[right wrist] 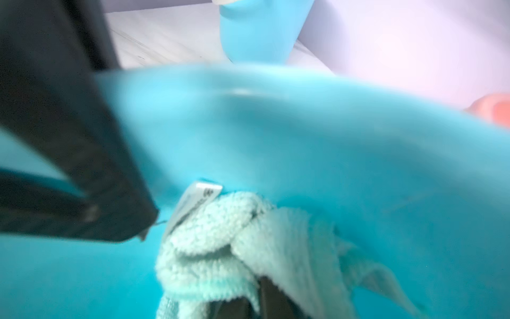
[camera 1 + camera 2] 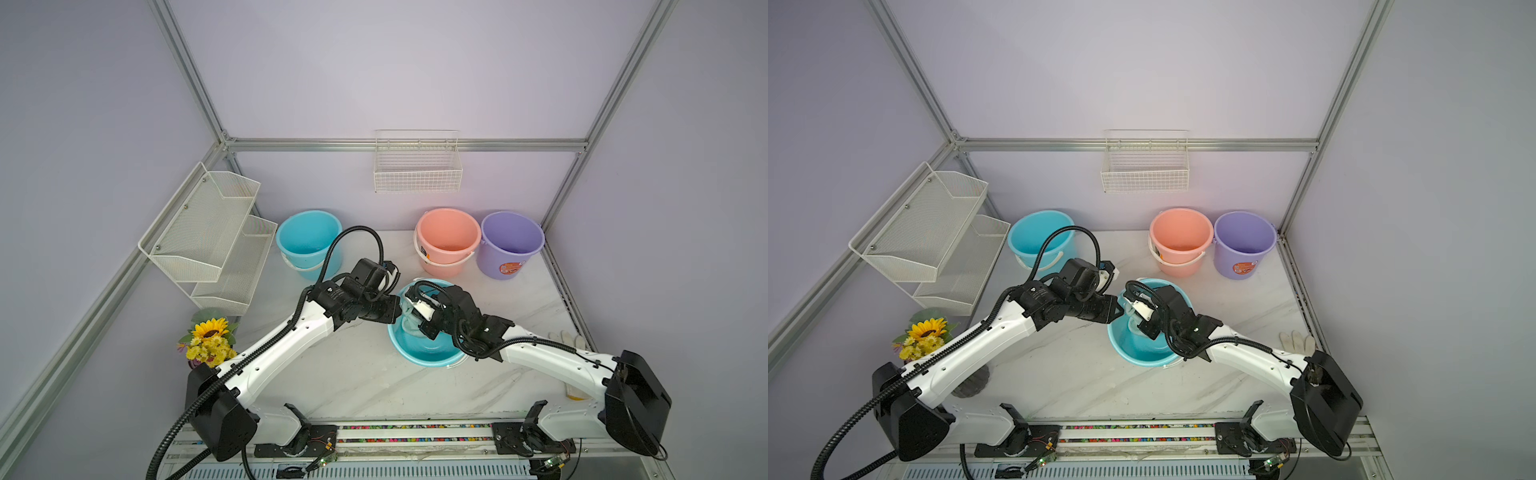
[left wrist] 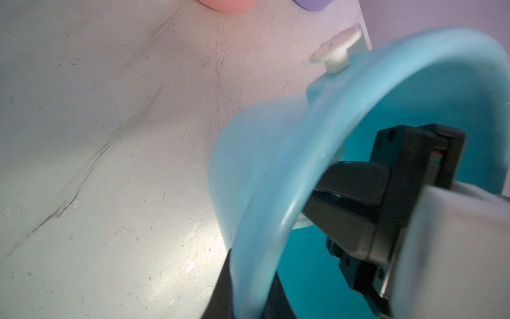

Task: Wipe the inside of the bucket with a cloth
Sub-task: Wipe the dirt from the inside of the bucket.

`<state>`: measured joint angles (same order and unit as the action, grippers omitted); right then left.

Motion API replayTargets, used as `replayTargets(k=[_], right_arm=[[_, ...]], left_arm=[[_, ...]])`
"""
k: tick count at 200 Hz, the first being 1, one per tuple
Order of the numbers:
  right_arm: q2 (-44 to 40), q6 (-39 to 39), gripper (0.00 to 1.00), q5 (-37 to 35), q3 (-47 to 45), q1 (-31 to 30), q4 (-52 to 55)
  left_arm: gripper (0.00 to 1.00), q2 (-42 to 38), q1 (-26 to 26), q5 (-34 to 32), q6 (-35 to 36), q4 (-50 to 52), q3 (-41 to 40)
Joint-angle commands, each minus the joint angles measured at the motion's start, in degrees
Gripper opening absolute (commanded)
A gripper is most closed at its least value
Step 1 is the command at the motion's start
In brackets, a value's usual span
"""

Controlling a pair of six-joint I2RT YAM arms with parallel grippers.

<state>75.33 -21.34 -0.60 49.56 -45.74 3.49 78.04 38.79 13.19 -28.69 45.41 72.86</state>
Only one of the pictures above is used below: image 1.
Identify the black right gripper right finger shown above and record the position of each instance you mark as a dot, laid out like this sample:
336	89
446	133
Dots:
273	304

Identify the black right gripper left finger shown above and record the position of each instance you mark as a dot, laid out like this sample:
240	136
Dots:
50	52

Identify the mint green microfibre cloth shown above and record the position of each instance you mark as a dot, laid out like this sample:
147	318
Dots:
219	247

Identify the teal bucket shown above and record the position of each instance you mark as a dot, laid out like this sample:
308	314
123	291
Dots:
423	188

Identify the teal bucket being wiped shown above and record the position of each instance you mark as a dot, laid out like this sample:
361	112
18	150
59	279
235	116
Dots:
261	31

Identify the pink plastic bucket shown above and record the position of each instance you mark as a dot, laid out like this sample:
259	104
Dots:
492	108

